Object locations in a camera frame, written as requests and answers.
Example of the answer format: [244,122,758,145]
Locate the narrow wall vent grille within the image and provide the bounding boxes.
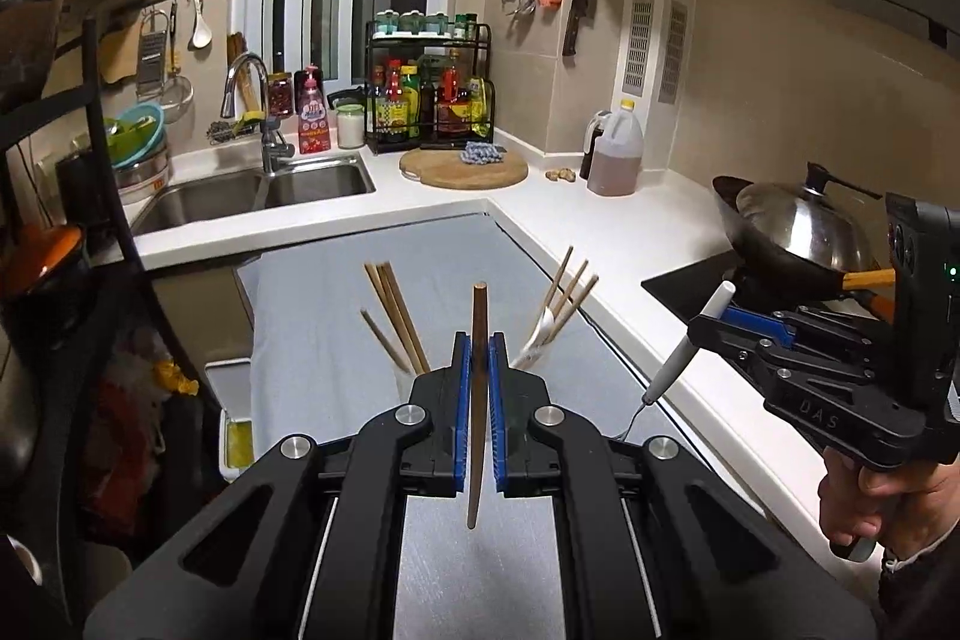
[658,0,689,105]

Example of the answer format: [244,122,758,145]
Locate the person's right hand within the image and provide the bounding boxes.
[817,445,960,560]

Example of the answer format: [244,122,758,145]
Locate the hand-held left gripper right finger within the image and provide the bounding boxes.
[487,331,878,640]

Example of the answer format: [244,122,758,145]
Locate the white trash bin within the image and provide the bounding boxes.
[204,355,260,483]

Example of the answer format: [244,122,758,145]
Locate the steel wok lid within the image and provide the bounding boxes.
[735,161,884,275]

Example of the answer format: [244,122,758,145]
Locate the stacked bowls beside sink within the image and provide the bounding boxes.
[103,101,167,169]

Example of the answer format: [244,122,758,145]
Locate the red jar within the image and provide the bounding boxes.
[266,71,295,120]

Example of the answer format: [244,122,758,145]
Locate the plastic cooking oil jug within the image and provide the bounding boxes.
[586,98,646,197]

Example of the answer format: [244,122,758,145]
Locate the black shelf rack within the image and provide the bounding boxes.
[0,0,207,640]

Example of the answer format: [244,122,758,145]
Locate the wide wall vent grille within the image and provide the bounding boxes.
[621,0,657,92]

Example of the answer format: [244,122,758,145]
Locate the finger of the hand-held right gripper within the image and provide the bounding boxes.
[722,306,797,345]
[688,312,781,380]

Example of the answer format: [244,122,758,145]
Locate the white jar with green lid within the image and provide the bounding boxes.
[335,101,366,150]

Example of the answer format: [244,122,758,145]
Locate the group of sauce bottles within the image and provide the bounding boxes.
[369,51,492,142]

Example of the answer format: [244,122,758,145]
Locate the red plastic bags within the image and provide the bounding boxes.
[82,332,203,536]

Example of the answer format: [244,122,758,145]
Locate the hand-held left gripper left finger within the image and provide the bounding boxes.
[84,331,475,640]

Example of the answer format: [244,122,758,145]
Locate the round wooden cutting board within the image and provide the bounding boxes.
[399,145,530,191]

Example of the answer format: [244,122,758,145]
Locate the black cooktop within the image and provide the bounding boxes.
[641,250,901,386]

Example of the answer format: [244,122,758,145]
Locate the row of spice jars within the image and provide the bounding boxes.
[373,8,479,40]

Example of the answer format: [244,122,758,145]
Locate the stainless steel sink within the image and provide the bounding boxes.
[127,154,376,236]

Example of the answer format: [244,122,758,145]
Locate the steel basin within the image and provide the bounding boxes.
[116,149,172,206]

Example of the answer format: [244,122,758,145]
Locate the dark brown chopstick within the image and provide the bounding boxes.
[360,308,400,365]
[466,284,491,531]

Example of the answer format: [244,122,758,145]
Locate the clear drinking glass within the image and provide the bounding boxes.
[510,302,595,380]
[386,340,434,405]

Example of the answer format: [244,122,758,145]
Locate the wire sponge holder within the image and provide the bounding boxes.
[206,111,267,145]

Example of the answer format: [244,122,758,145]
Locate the hanging mesh strainer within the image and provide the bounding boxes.
[161,74,194,124]

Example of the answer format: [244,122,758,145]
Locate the dark bottle with white cap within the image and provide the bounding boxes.
[579,110,612,180]

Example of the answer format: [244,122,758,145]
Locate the orange pot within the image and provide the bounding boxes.
[0,224,87,304]

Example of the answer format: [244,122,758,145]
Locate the black spice rack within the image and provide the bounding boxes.
[365,21,496,155]

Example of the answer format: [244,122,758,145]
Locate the grey table mat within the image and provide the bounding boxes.
[234,212,758,640]

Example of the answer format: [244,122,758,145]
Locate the chrome faucet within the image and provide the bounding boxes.
[220,51,297,176]

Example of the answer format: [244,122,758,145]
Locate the person's right forearm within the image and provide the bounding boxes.
[877,535,960,640]

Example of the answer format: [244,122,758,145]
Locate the black container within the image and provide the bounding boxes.
[56,149,121,244]

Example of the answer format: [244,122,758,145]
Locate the white-handled metal fork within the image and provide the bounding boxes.
[615,280,737,440]

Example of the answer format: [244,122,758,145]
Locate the metal grater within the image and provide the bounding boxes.
[135,8,170,101]

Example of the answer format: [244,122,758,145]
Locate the red detergent bottle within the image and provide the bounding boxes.
[296,64,331,155]

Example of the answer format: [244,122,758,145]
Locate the black wok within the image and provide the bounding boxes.
[711,175,897,311]

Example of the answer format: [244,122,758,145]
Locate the white hanging spoon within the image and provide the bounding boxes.
[187,0,214,49]

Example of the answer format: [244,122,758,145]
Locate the hanging cleaver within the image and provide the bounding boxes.
[562,0,595,58]

